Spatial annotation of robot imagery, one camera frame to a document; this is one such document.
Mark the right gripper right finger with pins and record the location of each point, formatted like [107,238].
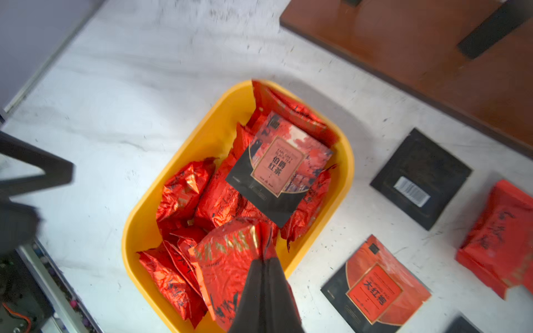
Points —
[281,311]

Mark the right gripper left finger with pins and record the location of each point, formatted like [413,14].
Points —
[251,313]

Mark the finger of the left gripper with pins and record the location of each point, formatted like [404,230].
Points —
[33,170]

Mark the black red label tea bag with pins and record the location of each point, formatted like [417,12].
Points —
[373,291]

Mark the black tea bag barcode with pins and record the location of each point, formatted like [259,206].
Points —
[421,178]

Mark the red foil tea bag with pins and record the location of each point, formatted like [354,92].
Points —
[498,249]
[222,260]

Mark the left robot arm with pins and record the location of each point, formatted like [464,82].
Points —
[19,222]

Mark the red foil tea bags pile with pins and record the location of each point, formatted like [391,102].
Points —
[198,199]

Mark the yellow storage box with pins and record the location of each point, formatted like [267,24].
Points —
[212,135]

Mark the brown wooden tiered stand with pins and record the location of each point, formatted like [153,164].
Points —
[470,59]

